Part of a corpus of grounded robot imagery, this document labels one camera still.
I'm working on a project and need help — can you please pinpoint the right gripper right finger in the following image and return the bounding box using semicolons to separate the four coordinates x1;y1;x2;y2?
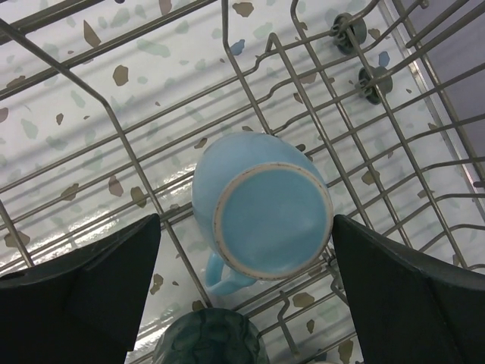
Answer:
332;215;484;363

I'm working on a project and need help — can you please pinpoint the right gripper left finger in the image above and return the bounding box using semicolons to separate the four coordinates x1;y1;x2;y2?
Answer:
1;214;161;363

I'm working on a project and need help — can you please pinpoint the dark green mug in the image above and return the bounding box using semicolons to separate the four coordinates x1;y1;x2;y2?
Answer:
152;308;270;363

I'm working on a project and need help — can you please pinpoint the light blue ceramic mug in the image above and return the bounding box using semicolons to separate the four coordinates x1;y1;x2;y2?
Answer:
192;132;333;296

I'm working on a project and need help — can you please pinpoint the grey wire dish rack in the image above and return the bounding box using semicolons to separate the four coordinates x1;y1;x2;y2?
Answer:
1;1;484;363

